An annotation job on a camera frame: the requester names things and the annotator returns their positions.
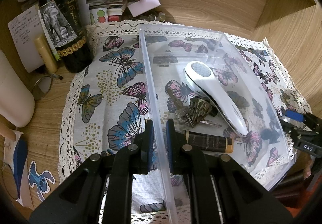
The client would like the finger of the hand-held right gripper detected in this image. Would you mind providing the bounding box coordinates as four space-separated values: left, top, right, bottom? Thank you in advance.
280 118 306 138
285 110 322 134

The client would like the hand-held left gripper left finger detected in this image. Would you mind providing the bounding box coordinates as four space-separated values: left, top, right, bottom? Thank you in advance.
29 118 155 224

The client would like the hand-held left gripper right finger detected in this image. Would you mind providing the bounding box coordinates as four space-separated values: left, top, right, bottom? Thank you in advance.
165 118 295 224

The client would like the black tube with gold cap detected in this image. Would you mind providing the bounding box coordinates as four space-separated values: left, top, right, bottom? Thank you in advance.
183 130 234 154

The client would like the key bunch with camouflage fob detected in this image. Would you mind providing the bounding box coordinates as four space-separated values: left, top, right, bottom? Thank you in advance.
166 87 223 129

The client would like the clear plastic storage box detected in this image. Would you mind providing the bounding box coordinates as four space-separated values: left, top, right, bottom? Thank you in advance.
139 24 295 224

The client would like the white fabric shaver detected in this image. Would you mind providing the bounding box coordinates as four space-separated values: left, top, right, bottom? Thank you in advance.
184 61 250 137

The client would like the butterfly print lace cloth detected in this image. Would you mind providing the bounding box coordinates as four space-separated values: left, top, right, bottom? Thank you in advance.
58 19 313 224

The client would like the blue cartoon sticker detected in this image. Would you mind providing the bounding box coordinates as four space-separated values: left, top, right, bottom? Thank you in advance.
28 161 56 201

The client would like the pile of small metal bits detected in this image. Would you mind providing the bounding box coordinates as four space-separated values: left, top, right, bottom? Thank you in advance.
130 0 167 23

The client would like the blue paper sheet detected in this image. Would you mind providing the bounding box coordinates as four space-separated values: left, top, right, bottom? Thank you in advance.
12 139 29 195

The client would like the fruit sticker sheet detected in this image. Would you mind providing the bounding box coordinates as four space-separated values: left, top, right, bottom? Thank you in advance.
89 8 109 24

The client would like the yellow stick tube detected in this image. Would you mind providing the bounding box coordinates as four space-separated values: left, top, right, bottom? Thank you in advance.
34 34 58 74

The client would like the white sticky note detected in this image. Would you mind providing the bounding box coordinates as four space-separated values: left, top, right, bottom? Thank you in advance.
127 0 161 16

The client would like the cream cylindrical container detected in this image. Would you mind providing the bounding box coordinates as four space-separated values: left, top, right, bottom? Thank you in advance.
0 49 35 142

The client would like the dark wine bottle elephant label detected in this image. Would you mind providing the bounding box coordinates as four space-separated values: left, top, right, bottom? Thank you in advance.
36 0 94 74

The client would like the stack of booklets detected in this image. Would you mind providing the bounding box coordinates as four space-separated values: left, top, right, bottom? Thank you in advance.
85 0 132 16

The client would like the handwritten white paper note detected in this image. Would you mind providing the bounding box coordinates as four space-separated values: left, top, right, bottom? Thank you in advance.
7 5 54 74

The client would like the metal wire ring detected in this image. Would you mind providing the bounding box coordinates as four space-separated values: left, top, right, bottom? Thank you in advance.
31 76 55 101

